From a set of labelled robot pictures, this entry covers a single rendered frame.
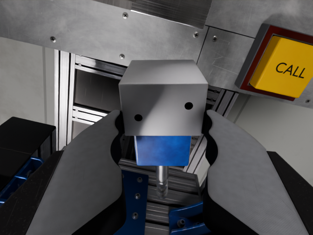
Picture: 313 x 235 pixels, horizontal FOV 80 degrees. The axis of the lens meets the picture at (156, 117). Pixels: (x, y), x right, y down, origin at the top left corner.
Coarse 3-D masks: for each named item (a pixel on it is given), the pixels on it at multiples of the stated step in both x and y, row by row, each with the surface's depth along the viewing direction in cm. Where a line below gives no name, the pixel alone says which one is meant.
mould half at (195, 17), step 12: (144, 0) 14; (156, 0) 14; (168, 0) 14; (180, 0) 14; (192, 0) 14; (204, 0) 14; (144, 12) 15; (156, 12) 15; (168, 12) 15; (180, 12) 15; (192, 12) 15; (204, 12) 15; (192, 24) 15; (204, 24) 15
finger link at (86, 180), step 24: (120, 120) 11; (72, 144) 9; (96, 144) 9; (120, 144) 10; (72, 168) 7; (96, 168) 7; (120, 168) 7; (48, 192) 6; (72, 192) 6; (96, 192) 6; (120, 192) 6; (48, 216) 6; (72, 216) 6; (96, 216) 6; (120, 216) 7
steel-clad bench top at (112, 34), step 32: (0, 0) 22; (32, 0) 22; (64, 0) 22; (224, 0) 22; (256, 0) 22; (288, 0) 22; (0, 32) 24; (32, 32) 24; (64, 32) 24; (96, 32) 24; (128, 32) 24; (160, 32) 24; (192, 32) 23; (224, 32) 23; (256, 32) 23; (128, 64) 26; (224, 64) 25
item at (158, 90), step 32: (160, 64) 14; (192, 64) 14; (128, 96) 11; (160, 96) 11; (192, 96) 11; (128, 128) 12; (160, 128) 12; (192, 128) 12; (160, 160) 15; (160, 192) 18
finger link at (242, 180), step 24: (216, 120) 10; (216, 144) 9; (240, 144) 8; (216, 168) 7; (240, 168) 7; (264, 168) 7; (216, 192) 6; (240, 192) 6; (264, 192) 6; (216, 216) 6; (240, 216) 6; (264, 216) 6; (288, 216) 6
